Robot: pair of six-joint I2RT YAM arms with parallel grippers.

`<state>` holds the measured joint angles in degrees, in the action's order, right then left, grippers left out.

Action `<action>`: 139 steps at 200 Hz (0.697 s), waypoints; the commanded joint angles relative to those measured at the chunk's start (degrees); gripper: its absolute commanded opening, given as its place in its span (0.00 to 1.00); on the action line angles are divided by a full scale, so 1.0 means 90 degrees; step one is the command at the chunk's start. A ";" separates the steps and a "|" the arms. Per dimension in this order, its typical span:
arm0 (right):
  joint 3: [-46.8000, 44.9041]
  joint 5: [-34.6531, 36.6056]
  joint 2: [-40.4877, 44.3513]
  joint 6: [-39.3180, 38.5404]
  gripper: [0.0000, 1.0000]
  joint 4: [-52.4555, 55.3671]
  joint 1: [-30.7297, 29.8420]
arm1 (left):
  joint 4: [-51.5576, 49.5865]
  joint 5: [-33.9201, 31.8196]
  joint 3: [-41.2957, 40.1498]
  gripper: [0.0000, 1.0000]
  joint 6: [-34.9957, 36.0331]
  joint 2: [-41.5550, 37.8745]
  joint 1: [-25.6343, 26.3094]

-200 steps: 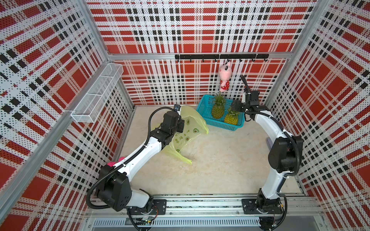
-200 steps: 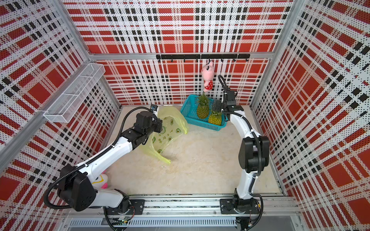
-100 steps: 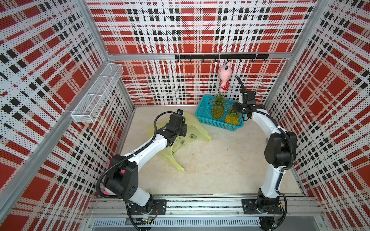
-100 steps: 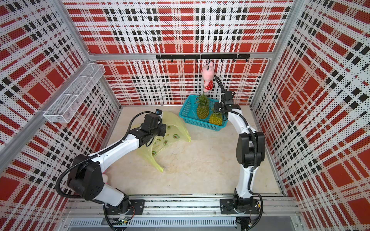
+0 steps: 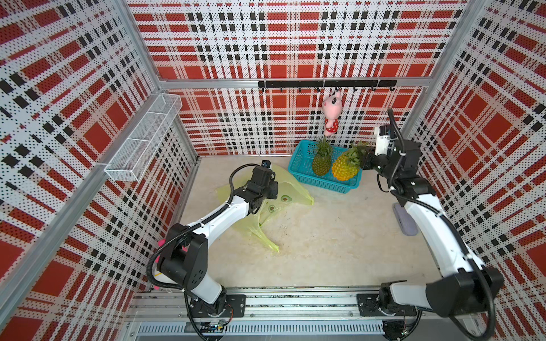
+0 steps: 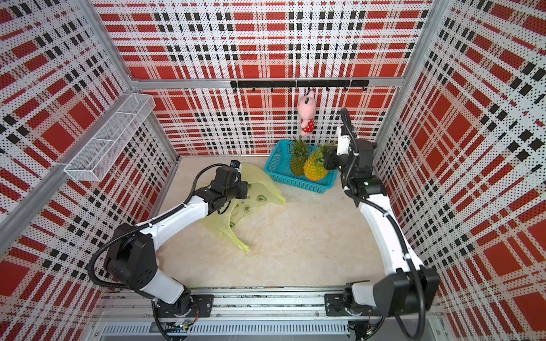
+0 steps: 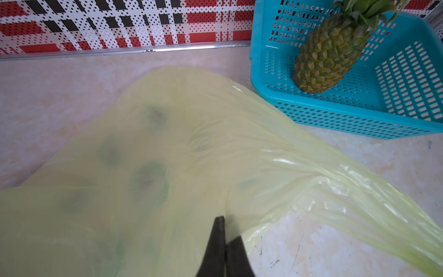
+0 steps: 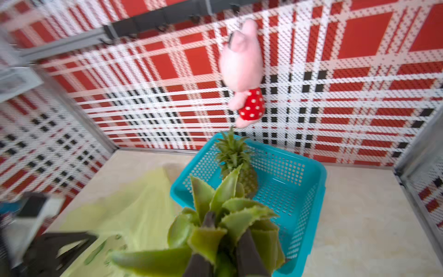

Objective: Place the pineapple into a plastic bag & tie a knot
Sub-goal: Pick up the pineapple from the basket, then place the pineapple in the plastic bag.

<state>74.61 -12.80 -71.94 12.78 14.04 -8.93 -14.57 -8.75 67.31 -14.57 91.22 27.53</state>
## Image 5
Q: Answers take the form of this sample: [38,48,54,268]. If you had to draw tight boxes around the yellow pineapple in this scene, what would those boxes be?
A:
[332,142,368,181]

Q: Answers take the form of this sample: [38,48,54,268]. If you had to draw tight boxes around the pink striped plush toy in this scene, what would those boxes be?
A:
[158,238,188,258]

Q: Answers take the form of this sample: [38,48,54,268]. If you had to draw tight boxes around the pink plush toy hanging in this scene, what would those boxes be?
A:
[322,91,343,136]

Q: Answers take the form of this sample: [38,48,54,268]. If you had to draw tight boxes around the white wire mesh shelf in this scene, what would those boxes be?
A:
[105,94,182,182]

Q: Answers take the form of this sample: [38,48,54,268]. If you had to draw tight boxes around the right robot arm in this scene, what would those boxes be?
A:
[357,139,504,340]

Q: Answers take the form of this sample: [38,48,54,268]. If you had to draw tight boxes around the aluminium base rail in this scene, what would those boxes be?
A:
[120,286,465,340]

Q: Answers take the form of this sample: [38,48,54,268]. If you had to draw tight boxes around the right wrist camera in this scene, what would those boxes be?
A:
[374,125,391,156]

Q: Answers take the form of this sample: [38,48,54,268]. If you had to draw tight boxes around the teal plastic basket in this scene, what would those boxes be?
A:
[288,140,362,194]

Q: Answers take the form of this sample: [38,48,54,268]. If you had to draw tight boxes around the grey glasses case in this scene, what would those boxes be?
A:
[392,203,419,237]

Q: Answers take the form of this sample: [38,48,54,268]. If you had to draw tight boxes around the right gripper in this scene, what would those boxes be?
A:
[356,145,398,183]

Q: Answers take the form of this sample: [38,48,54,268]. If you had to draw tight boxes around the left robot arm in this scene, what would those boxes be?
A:
[146,161,278,316]

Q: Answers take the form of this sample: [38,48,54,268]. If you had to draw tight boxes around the green-yellow pineapple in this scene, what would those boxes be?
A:
[312,138,334,176]

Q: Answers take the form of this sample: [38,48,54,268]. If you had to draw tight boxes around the black hook rail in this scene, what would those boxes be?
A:
[257,80,398,90]

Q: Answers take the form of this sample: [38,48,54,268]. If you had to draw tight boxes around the green plastic bag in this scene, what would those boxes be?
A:
[233,164,314,252]

